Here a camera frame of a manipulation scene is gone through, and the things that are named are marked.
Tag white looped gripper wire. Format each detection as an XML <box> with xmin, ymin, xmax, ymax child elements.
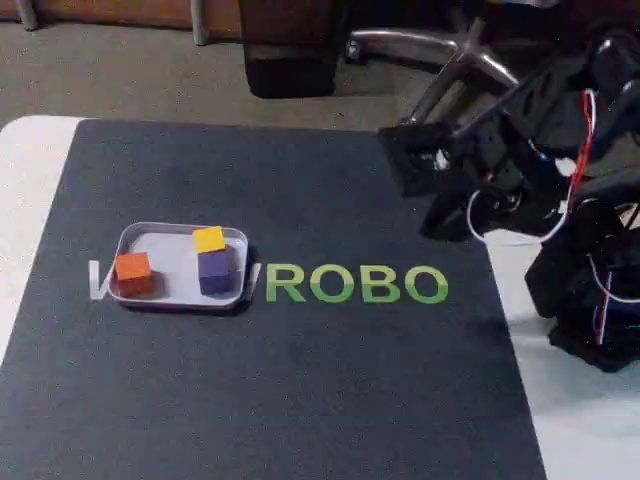
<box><xmin>467</xmin><ymin>189</ymin><xmax>576</xmax><ymax>242</ymax></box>

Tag orange cube block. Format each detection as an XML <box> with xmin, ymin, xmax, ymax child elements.
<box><xmin>114</xmin><ymin>251</ymin><xmax>154</xmax><ymax>297</ymax></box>

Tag dark box-shaped furniture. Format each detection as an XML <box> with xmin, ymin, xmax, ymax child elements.
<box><xmin>238</xmin><ymin>0</ymin><xmax>349</xmax><ymax>99</ymax></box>

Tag purple cube block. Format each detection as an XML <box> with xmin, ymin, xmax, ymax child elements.
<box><xmin>198</xmin><ymin>249</ymin><xmax>232</xmax><ymax>296</ymax></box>

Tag red white servo cable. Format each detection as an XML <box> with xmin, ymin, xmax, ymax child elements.
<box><xmin>564</xmin><ymin>89</ymin><xmax>619</xmax><ymax>346</ymax></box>

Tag grey metal leg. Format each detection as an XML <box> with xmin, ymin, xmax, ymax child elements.
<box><xmin>189</xmin><ymin>0</ymin><xmax>214</xmax><ymax>46</ymax></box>
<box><xmin>14</xmin><ymin>0</ymin><xmax>41</xmax><ymax>31</ymax></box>

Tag chrome office chair base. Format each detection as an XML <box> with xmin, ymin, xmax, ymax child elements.
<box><xmin>344</xmin><ymin>17</ymin><xmax>521</xmax><ymax>136</ymax></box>

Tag pale lavender tray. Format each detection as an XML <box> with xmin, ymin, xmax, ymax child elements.
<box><xmin>108</xmin><ymin>220</ymin><xmax>250</xmax><ymax>314</ymax></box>

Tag black mat with logo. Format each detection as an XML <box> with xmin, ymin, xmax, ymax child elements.
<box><xmin>0</xmin><ymin>118</ymin><xmax>549</xmax><ymax>480</ymax></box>

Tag brown wooden furniture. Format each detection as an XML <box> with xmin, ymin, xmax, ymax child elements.
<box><xmin>0</xmin><ymin>0</ymin><xmax>242</xmax><ymax>42</ymax></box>

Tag yellow cube block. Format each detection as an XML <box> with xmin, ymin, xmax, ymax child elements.
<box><xmin>192</xmin><ymin>225</ymin><xmax>227</xmax><ymax>255</ymax></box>

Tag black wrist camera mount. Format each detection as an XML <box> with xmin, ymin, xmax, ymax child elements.
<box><xmin>377</xmin><ymin>122</ymin><xmax>464</xmax><ymax>199</ymax></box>

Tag black camera cable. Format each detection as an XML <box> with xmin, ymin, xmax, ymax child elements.
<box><xmin>449</xmin><ymin>64</ymin><xmax>591</xmax><ymax>141</ymax></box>

